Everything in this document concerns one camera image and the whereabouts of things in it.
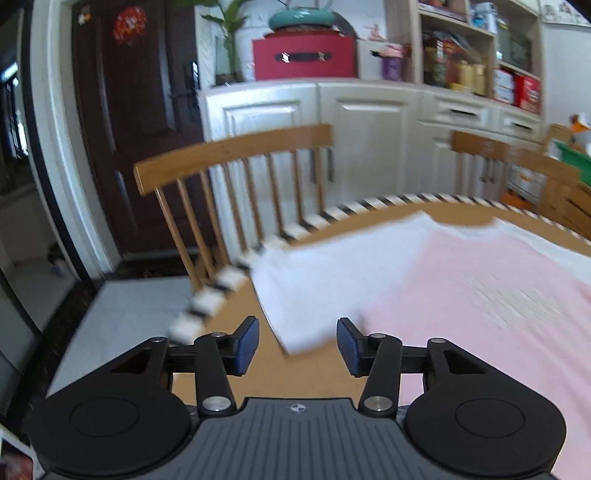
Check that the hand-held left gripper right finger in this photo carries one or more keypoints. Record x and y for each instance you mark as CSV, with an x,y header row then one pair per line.
x,y
348,346

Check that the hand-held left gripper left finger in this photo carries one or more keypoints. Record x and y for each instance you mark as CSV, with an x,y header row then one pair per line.
x,y
247,344

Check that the pink and white t-shirt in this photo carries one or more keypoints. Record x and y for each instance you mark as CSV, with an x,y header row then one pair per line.
x,y
461,323

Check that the wooden spindle-back chair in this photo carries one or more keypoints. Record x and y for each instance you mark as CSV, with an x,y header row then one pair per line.
x,y
231,150

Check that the white cabinet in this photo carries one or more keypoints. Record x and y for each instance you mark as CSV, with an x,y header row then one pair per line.
x,y
369,115

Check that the dark brown door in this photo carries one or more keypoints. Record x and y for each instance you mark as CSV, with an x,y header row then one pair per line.
x,y
138,138

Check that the wooden chair with sticker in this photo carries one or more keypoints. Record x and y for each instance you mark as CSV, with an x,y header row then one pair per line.
x,y
508,157

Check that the purple bottle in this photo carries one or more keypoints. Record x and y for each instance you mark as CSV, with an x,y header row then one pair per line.
x,y
392,64

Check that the red storage box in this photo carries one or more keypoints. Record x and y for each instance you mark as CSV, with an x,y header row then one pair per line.
x,y
304,57

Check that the green plastic bin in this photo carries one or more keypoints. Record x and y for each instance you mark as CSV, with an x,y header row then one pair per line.
x,y
572,157

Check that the green potted plant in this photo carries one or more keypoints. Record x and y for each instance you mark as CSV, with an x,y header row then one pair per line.
x,y
231,50

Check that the gold jars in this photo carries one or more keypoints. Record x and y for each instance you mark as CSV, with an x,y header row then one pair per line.
x,y
471,78

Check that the dark glass jar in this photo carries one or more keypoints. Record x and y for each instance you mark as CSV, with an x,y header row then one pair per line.
x,y
434,62

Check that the white and red carton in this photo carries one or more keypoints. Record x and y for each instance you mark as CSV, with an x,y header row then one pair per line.
x,y
504,86

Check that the white shelf unit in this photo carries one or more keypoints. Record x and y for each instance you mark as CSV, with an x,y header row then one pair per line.
x,y
413,46

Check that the teal ceramic pot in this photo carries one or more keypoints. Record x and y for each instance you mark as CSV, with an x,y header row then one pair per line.
x,y
302,21

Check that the red door ornament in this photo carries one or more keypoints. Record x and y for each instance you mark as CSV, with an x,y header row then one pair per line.
x,y
130,25

